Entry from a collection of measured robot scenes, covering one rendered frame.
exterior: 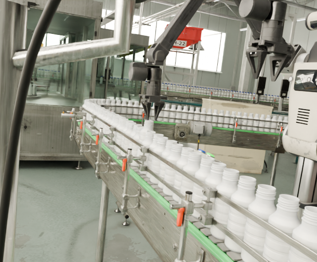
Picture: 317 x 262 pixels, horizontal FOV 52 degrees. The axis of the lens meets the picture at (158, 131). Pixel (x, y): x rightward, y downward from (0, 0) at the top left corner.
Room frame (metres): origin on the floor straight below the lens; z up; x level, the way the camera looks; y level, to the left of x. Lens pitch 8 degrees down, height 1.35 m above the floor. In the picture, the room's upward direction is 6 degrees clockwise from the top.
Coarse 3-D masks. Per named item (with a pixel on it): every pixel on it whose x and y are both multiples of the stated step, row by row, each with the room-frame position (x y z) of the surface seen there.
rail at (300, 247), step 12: (120, 132) 1.49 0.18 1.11; (156, 156) 1.08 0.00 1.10; (180, 168) 0.92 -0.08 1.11; (192, 180) 0.85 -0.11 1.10; (216, 192) 0.74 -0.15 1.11; (228, 204) 0.70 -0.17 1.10; (252, 216) 0.62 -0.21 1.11; (276, 228) 0.56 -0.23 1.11; (240, 240) 0.64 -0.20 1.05; (288, 240) 0.53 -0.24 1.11; (252, 252) 0.61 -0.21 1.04; (312, 252) 0.49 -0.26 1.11
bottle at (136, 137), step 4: (136, 128) 1.33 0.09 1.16; (140, 128) 1.33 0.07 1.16; (136, 132) 1.33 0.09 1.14; (136, 136) 1.32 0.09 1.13; (136, 140) 1.31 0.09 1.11; (132, 144) 1.33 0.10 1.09; (132, 148) 1.33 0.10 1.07; (136, 148) 1.31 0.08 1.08; (132, 152) 1.32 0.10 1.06; (136, 152) 1.31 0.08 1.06; (132, 164) 1.32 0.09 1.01; (136, 164) 1.31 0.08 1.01
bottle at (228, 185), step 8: (224, 168) 0.77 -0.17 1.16; (224, 176) 0.75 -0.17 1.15; (232, 176) 0.74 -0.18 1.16; (224, 184) 0.74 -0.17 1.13; (232, 184) 0.74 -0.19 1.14; (224, 192) 0.73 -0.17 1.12; (232, 192) 0.73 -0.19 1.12; (216, 200) 0.74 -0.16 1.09; (216, 208) 0.74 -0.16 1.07; (224, 208) 0.73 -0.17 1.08; (216, 216) 0.74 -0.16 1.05; (224, 216) 0.73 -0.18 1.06; (224, 224) 0.73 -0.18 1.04; (216, 232) 0.73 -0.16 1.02
